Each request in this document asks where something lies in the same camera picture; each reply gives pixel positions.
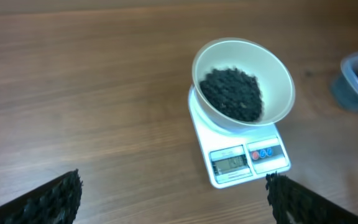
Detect white digital kitchen scale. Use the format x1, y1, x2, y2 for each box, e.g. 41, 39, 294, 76
188, 86, 291, 189

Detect white round bowl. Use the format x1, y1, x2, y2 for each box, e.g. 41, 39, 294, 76
191, 37, 296, 129

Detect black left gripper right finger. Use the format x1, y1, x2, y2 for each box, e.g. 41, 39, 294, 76
265, 173, 358, 224

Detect clear plastic bean container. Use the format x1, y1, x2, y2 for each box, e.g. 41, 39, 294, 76
331, 52, 358, 113

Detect black beans in bowl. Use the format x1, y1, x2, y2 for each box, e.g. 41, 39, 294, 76
200, 68, 262, 122

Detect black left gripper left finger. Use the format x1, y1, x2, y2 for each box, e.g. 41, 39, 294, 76
0, 169, 83, 224

